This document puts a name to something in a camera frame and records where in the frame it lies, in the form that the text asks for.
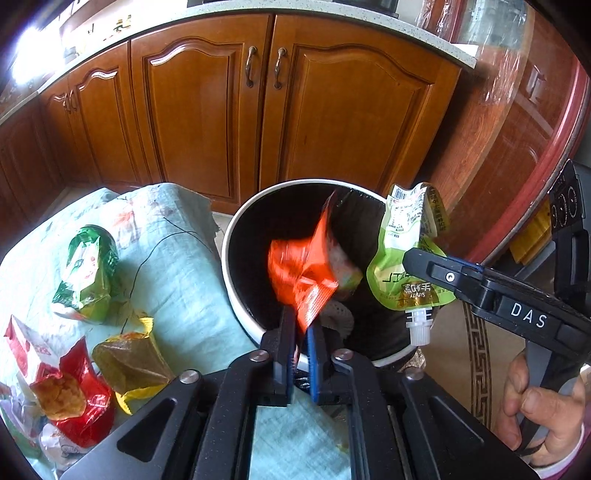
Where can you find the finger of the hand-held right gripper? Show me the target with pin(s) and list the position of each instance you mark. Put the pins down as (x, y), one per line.
(438, 272)

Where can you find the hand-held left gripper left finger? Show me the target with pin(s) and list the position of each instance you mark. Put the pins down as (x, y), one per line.
(286, 350)

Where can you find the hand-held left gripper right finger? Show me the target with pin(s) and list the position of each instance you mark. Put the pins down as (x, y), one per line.
(316, 364)

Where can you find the green spouted drink pouch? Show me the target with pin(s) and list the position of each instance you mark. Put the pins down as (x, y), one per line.
(392, 277)

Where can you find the orange snack wrapper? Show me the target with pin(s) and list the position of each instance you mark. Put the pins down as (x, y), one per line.
(304, 263)

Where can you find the white rimmed trash bin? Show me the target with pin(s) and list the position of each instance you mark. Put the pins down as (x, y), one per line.
(258, 258)

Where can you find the yellow snack bag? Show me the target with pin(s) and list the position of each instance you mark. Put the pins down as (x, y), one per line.
(129, 360)

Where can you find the red snack bag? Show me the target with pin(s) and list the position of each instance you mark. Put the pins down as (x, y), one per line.
(87, 415)

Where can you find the green snack bag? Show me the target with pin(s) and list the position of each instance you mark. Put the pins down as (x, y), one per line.
(85, 272)

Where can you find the white plastic wrapper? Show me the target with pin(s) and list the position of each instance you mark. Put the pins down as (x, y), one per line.
(60, 450)

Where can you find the red and white carton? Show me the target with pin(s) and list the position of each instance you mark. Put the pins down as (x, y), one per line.
(23, 341)

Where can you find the person's right hand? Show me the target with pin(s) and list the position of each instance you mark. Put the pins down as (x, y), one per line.
(510, 397)

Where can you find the yellow packet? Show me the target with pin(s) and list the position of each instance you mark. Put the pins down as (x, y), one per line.
(528, 240)

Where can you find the light green cloth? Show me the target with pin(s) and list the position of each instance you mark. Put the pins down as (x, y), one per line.
(184, 286)

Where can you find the black thread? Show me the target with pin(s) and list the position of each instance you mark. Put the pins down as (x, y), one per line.
(138, 269)

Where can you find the wooden cabinet door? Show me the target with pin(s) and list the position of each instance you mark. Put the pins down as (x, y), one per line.
(106, 120)
(64, 138)
(198, 115)
(351, 120)

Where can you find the dark wooden base cabinet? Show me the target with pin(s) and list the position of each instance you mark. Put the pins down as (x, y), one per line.
(23, 166)

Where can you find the wooden kitchen cabinets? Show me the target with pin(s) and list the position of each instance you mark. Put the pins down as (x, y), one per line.
(221, 9)

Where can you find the kitchen window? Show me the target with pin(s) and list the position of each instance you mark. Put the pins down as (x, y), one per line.
(34, 55)

